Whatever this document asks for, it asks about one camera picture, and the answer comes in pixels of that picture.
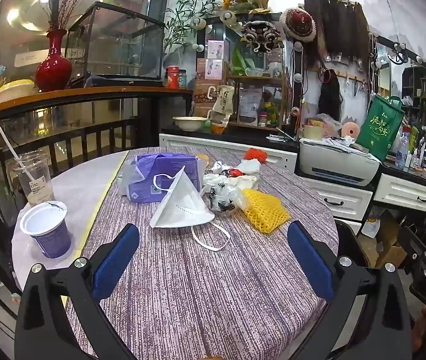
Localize white drinking straw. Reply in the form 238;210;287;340
0;127;36;181

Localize cardboard box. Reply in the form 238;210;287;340
363;210;409;269

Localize hanging hair extensions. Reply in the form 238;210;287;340
303;0;371;69

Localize red tin can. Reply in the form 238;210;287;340
166;66;180;89

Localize black railing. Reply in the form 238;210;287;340
0;118;140;233

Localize pink product box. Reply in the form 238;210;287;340
207;40;224;59

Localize purple yogurt cup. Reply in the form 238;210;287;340
20;200;73;259

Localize yellow foam fruit net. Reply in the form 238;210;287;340
241;188;292;235

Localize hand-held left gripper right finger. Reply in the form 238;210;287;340
287;220;413;360

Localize clear water bottle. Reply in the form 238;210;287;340
395;132;410;169

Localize lion head ornament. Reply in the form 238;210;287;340
241;20;285;53

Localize green bamboo plant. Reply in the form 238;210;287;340
162;0;232;55

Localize white face mask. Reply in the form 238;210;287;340
149;165;232;252

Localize red fur-trimmed hat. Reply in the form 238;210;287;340
279;7;316;43

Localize white cabinet panel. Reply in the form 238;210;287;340
159;134;298;173

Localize small canvas bag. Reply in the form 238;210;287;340
207;84;235;116

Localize purple plastic package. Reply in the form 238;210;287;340
117;152;208;205

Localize white printer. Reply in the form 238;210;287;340
297;139;382;187

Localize green tote bag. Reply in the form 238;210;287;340
355;95;406;162

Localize cream lidded bowl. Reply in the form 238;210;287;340
0;79;37;104

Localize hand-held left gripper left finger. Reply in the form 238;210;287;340
14;223;140;360

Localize wooden counter ledge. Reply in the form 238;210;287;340
0;86;195;128

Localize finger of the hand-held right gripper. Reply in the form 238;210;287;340
397;226;426;271

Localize orange foam fruit net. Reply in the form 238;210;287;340
243;148;270;163

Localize wooden shelf rack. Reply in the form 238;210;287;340
225;62;289;130

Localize pink foam roll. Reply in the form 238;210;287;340
341;120;360;139

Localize white table cover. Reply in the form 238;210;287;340
10;150;131;293

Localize pile of papers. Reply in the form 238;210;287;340
301;135;371;156

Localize white tissue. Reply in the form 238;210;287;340
235;158;261;175
207;160;228;175

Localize glass terrarium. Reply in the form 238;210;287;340
65;2;166;81

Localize white drawer front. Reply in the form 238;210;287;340
312;187;373;220
373;173;426;215

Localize brown product box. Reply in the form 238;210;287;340
194;79;221;118

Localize white bag with orange print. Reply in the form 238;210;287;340
361;215;382;239

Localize clear plastic bag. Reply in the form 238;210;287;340
201;174;258;215

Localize dried branches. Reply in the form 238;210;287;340
44;0;89;32

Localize red vase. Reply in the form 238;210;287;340
36;29;73;92

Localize colourful plastic bag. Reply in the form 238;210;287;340
305;113;343;137

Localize black hanging wig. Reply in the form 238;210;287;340
318;69;343;121

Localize clear plastic cup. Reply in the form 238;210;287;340
12;150;55;207

